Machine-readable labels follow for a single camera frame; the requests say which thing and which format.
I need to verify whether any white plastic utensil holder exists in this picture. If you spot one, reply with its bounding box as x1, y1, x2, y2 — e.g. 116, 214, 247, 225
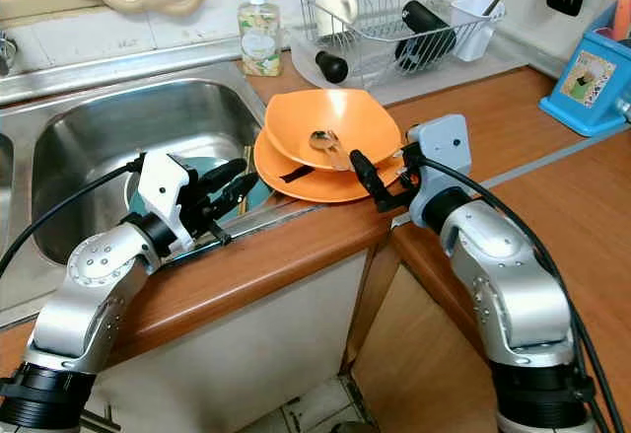
451, 0, 504, 62

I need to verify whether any black bottle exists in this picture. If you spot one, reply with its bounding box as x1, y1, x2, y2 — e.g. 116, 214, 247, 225
394, 0, 459, 71

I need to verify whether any stainless steel kitchen sink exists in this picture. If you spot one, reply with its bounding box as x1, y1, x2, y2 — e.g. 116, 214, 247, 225
0, 58, 316, 325

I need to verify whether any grey drying mat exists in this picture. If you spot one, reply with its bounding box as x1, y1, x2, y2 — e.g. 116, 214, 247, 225
286, 34, 533, 96

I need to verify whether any blue plastic box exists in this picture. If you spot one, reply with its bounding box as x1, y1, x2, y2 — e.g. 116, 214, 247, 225
539, 24, 631, 138

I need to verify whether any orange plate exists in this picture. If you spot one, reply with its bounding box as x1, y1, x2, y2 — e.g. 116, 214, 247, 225
252, 127, 405, 204

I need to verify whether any brown wooden cabinet panel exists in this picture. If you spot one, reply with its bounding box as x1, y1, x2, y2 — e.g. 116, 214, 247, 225
350, 265, 504, 433

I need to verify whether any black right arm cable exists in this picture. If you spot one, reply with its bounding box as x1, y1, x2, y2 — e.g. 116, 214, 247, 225
414, 155, 627, 433

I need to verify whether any orange tube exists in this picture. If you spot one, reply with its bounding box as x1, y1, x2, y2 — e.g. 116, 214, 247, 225
613, 0, 631, 41

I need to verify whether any white wire dish rack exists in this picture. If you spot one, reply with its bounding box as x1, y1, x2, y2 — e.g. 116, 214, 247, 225
294, 0, 506, 89

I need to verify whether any orange bowl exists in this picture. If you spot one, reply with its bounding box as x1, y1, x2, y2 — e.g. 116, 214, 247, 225
264, 88, 405, 171

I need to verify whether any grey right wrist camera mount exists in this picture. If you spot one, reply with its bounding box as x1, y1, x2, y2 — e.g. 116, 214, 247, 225
404, 114, 472, 227

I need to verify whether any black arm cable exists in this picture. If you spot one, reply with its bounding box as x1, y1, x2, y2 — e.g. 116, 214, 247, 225
0, 154, 144, 271
414, 155, 627, 433

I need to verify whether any chrome sink faucet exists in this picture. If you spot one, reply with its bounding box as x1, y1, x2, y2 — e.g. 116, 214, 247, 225
0, 34, 17, 77

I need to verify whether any metal spoon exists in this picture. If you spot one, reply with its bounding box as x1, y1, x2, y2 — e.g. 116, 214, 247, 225
308, 129, 356, 168

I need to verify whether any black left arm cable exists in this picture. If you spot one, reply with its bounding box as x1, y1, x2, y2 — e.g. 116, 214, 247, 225
0, 154, 144, 271

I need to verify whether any clear soap pump bottle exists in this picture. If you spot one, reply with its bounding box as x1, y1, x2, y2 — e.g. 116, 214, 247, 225
237, 0, 283, 79

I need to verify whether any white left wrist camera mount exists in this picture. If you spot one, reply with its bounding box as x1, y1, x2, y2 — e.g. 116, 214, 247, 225
138, 152, 194, 256

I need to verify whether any white cabinet front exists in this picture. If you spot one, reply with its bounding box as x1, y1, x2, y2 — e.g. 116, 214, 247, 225
94, 251, 371, 433

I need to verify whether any cream ceramic mug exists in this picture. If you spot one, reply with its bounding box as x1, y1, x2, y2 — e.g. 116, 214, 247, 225
314, 0, 359, 37

